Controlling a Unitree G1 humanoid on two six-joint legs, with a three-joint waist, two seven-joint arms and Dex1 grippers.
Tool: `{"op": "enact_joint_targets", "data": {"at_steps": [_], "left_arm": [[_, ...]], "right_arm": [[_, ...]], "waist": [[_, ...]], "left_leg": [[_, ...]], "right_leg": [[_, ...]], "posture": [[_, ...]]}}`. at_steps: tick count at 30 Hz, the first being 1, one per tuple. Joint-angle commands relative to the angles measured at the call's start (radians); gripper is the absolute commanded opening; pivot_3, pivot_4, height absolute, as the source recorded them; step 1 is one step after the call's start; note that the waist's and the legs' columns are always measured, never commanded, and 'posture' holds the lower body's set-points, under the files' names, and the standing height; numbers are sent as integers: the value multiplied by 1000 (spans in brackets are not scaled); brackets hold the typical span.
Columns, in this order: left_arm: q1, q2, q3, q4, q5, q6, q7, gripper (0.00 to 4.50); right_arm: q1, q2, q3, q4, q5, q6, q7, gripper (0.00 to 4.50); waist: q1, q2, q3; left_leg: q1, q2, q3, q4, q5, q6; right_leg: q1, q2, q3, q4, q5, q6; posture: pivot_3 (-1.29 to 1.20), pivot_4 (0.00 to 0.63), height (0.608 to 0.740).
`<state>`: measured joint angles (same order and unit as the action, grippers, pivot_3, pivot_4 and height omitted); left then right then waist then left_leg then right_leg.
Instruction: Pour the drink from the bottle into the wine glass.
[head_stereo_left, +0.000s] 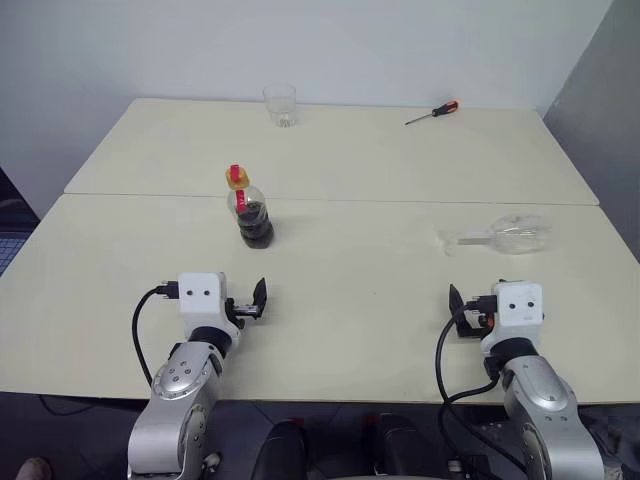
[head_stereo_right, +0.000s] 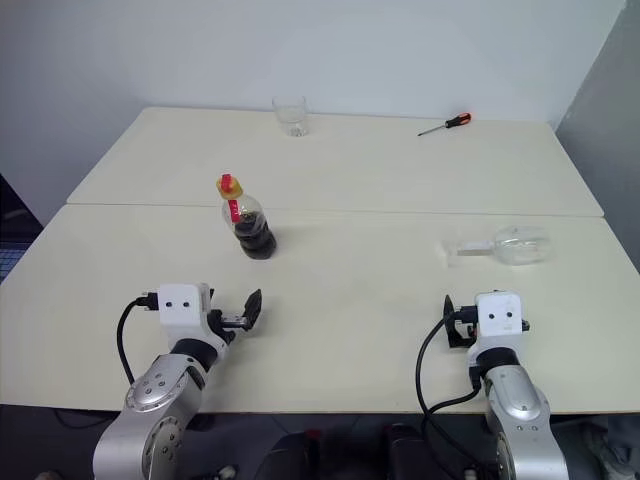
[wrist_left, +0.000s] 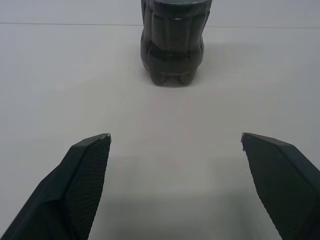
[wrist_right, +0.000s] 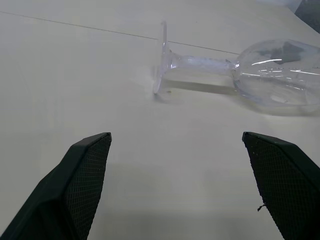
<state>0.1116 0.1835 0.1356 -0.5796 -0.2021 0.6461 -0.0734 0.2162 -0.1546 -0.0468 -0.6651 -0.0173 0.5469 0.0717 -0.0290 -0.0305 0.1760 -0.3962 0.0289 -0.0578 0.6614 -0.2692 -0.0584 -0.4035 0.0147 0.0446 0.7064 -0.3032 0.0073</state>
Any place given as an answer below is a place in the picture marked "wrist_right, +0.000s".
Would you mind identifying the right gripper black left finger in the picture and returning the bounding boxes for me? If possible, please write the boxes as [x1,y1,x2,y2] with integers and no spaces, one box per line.
[0,132,113,240]

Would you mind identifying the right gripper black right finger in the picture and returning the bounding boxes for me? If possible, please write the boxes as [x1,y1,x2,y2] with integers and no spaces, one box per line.
[241,131,320,240]

